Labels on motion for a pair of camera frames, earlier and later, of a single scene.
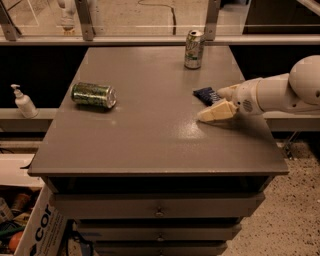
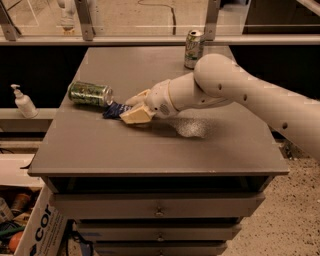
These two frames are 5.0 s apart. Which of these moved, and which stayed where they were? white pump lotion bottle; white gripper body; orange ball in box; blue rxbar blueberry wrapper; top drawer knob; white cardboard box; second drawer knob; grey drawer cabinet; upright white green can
Moved: white gripper body; blue rxbar blueberry wrapper
Stayed: top drawer knob; white pump lotion bottle; upright white green can; white cardboard box; grey drawer cabinet; second drawer knob; orange ball in box
